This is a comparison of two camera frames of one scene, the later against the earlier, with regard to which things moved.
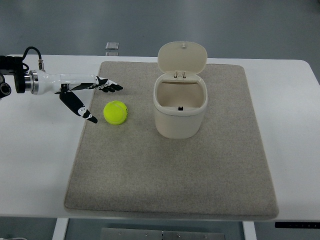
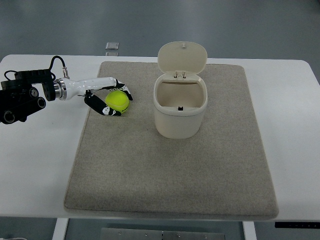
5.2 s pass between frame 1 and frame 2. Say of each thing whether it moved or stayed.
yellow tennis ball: moved
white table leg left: stayed
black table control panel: stayed
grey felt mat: stayed
